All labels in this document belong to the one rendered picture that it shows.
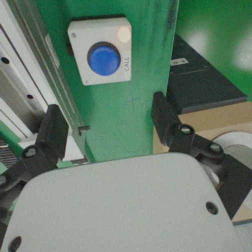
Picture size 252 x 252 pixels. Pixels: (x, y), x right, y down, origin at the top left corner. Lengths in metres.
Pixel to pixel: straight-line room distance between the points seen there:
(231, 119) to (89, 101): 0.37
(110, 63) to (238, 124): 0.37
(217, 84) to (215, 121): 0.15
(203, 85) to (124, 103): 0.28
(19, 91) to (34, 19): 0.12
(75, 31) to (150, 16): 0.12
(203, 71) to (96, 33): 0.46
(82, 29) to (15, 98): 0.16
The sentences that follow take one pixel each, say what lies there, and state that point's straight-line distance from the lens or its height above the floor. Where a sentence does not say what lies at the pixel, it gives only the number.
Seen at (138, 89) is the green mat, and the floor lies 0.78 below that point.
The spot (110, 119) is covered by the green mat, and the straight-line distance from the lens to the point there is 0.39.
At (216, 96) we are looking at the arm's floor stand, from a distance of 0.50.
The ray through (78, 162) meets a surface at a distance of 0.51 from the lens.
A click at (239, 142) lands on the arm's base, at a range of 0.47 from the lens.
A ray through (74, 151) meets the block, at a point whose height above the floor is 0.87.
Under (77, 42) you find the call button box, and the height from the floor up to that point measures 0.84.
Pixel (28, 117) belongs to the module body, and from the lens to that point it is 0.31.
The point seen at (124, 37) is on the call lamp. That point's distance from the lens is 0.21.
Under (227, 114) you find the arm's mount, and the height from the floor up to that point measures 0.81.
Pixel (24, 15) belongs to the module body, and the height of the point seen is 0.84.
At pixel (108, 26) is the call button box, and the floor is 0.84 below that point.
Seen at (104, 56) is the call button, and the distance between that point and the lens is 0.21.
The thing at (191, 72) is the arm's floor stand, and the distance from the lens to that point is 0.59.
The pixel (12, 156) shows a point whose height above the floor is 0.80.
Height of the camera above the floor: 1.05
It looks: 40 degrees down
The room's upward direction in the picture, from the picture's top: 169 degrees clockwise
